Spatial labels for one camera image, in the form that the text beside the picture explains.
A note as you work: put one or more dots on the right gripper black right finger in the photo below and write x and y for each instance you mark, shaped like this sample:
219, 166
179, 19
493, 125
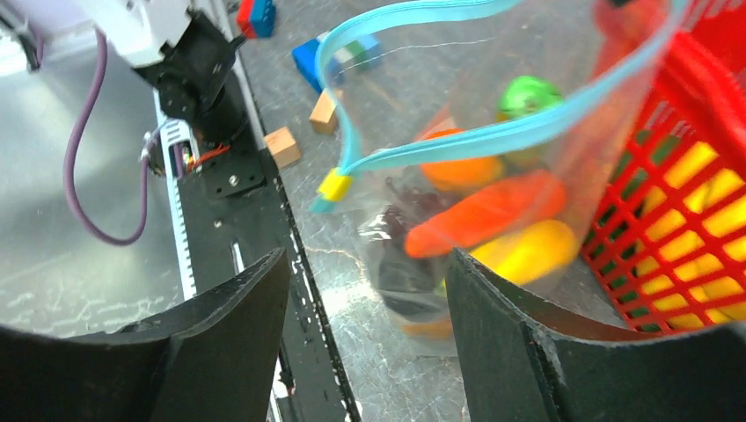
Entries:
524, 358

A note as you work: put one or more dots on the orange toy fruit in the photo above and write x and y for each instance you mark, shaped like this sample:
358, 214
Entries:
524, 95

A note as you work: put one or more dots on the red toy chili pepper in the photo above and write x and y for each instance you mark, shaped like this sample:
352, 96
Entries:
487, 213

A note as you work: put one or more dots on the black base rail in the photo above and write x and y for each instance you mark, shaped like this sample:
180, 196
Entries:
233, 211

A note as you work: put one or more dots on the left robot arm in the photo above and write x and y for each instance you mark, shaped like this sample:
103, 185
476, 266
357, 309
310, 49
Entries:
181, 53

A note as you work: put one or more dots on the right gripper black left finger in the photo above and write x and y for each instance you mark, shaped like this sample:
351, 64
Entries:
146, 361

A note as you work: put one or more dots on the brown toy potato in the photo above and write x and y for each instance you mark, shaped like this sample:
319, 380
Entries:
438, 330

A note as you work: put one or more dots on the small wooden cube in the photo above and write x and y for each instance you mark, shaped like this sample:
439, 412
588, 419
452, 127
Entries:
283, 147

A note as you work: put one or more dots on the purple toy grapes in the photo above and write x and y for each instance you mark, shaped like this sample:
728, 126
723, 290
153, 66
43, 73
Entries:
409, 287

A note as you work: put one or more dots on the yellow toy banana bunch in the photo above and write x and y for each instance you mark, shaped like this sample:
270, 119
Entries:
727, 220

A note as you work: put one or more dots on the blue green stacked blocks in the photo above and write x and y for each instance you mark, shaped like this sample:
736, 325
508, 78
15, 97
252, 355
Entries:
357, 56

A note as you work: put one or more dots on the red plastic basket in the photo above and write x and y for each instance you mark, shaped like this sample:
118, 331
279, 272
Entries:
698, 96

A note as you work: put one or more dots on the single yellow toy banana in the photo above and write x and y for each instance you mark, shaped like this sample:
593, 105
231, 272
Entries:
529, 254

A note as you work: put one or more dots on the blue red toy block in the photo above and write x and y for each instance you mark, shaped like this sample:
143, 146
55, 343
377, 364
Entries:
256, 18

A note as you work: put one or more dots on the clear zip top bag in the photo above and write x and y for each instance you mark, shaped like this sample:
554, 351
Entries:
433, 96

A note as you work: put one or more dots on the wooden block beside stack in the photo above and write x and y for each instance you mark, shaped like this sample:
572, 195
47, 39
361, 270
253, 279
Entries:
323, 119

